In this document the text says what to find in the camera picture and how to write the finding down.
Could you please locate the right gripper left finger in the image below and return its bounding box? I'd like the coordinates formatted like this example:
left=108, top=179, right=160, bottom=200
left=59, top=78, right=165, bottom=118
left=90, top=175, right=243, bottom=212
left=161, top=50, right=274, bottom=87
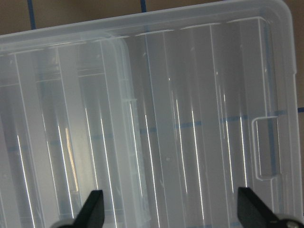
left=51, top=190, right=105, bottom=228

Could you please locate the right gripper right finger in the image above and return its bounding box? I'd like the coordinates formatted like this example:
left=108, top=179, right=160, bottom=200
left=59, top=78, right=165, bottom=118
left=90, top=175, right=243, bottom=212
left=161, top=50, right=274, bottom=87
left=237, top=187, right=304, bottom=228

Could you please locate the clear plastic box lid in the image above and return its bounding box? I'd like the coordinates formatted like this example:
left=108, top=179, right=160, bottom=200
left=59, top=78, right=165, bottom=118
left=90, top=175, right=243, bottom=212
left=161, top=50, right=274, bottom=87
left=0, top=0, right=299, bottom=228

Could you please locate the clear plastic storage box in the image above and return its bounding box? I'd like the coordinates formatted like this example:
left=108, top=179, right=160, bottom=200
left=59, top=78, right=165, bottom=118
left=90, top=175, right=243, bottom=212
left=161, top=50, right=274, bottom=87
left=0, top=30, right=152, bottom=228

